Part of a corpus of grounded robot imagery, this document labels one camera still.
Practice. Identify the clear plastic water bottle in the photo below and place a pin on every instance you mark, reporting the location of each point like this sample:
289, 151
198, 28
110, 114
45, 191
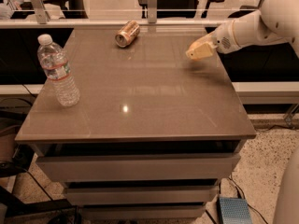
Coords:
55, 64

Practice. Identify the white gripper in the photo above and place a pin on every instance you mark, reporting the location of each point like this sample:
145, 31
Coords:
222, 38

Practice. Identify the blue perforated box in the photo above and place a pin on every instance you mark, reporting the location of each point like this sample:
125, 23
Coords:
233, 211

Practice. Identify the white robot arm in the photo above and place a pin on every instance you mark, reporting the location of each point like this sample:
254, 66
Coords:
274, 22

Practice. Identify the grey drawer cabinet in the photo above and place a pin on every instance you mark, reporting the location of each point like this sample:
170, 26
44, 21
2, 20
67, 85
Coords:
153, 133

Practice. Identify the orange soda can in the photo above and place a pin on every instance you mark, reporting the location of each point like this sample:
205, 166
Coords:
127, 34

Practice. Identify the black office chair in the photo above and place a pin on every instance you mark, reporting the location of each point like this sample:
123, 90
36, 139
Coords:
177, 8

